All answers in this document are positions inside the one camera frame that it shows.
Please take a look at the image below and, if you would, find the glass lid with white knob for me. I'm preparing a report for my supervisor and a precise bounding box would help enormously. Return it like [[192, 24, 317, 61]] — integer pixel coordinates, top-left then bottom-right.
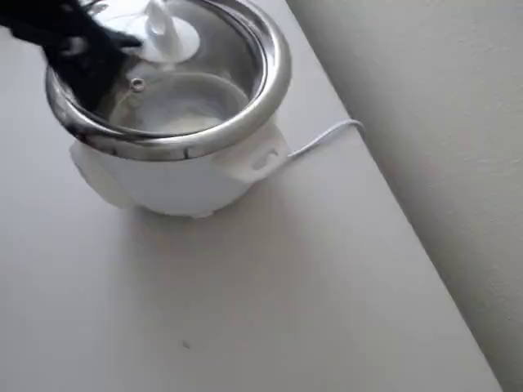
[[47, 0, 270, 138]]

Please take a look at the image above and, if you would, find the white rice cooker steel pot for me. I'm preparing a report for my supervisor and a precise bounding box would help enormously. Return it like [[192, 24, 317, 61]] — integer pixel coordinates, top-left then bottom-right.
[[43, 0, 293, 218]]

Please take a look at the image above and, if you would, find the white power cable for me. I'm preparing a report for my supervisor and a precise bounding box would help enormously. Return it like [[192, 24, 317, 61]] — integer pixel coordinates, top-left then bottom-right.
[[284, 118, 366, 160]]

